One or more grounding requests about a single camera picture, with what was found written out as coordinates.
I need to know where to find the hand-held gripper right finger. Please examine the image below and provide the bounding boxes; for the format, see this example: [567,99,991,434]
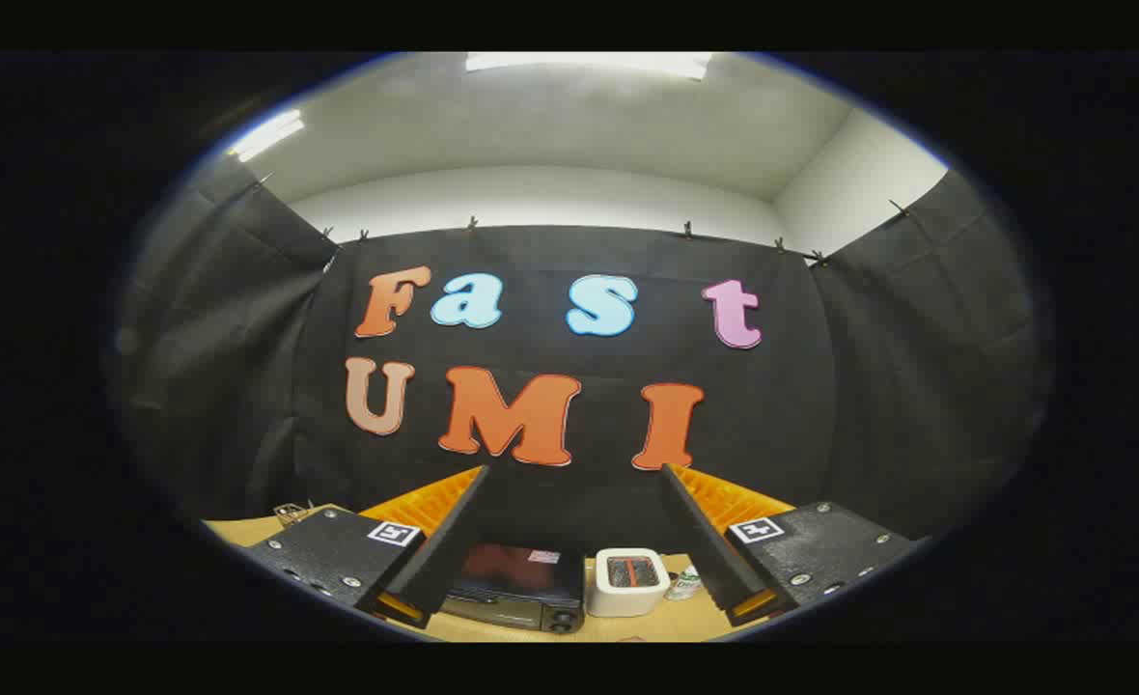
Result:
[661,463,921,628]

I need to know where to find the black toaster oven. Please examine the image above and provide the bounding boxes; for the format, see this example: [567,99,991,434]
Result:
[439,541,586,636]

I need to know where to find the white pop-up toaster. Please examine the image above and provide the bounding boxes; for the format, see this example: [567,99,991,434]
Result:
[585,547,673,619]

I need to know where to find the row of cloth clips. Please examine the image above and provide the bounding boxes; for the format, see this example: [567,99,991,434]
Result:
[251,172,913,268]

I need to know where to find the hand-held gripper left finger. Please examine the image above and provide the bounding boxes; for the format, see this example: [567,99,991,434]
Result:
[246,465,489,630]

